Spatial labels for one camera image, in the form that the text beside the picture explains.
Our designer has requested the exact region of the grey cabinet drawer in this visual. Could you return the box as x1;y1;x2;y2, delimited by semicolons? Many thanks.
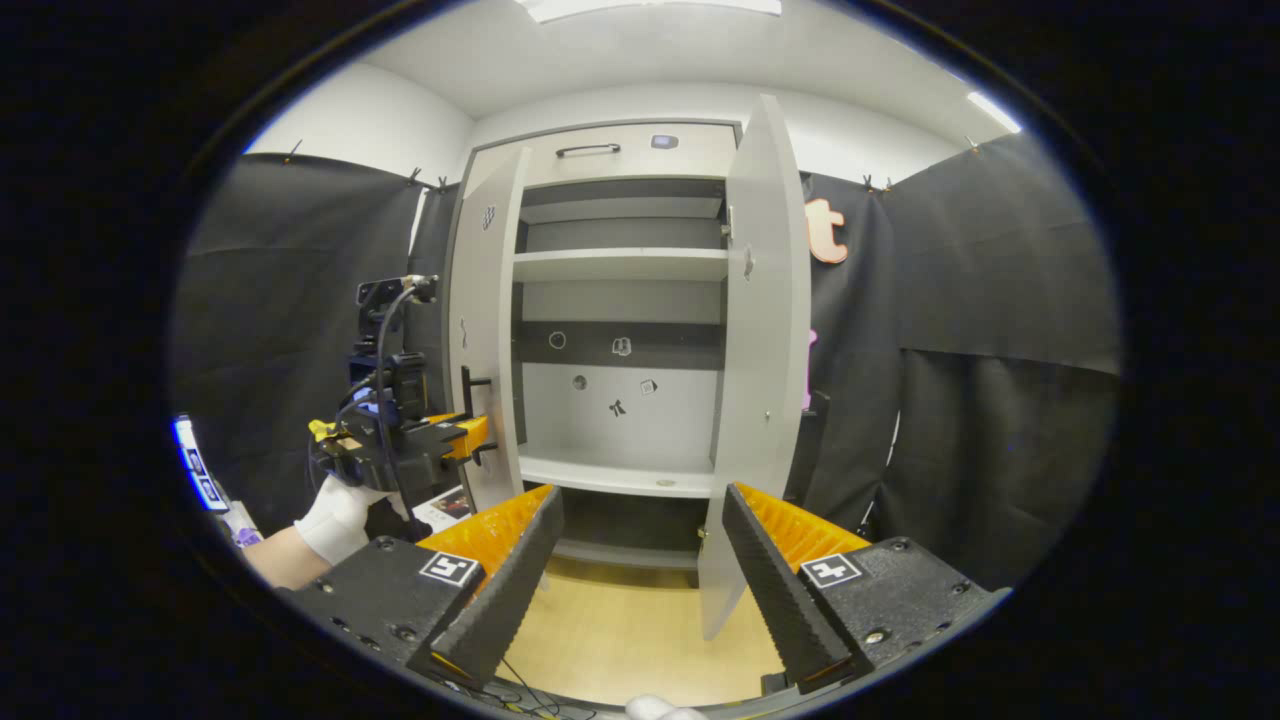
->
470;122;741;191

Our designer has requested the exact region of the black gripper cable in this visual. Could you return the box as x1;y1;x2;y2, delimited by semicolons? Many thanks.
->
372;278;441;496

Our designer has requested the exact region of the ceiling light panel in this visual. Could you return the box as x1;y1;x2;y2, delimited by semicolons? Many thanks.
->
967;90;1023;134
515;0;783;23

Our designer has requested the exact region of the grey cabinet shelf board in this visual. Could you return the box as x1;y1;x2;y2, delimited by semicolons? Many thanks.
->
513;247;729;283
518;452;716;499

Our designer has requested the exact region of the purple printed object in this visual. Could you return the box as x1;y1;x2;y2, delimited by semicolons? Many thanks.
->
222;500;265;549

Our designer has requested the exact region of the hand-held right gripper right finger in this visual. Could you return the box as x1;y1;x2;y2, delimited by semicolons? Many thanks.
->
720;482;1011;696

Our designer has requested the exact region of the blue and white strip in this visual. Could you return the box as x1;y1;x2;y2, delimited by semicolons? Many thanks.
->
172;414;233;513

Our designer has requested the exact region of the black backdrop cloth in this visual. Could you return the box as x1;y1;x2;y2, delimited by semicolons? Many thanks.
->
170;135;1121;591

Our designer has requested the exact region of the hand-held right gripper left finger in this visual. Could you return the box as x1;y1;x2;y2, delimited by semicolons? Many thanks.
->
283;484;566;691

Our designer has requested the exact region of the grey double-door shoe cabinet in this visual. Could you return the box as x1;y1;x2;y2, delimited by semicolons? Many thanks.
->
445;95;831;641

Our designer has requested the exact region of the grey cabinet door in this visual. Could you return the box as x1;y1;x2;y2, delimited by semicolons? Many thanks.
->
697;94;831;641
447;147;533;513

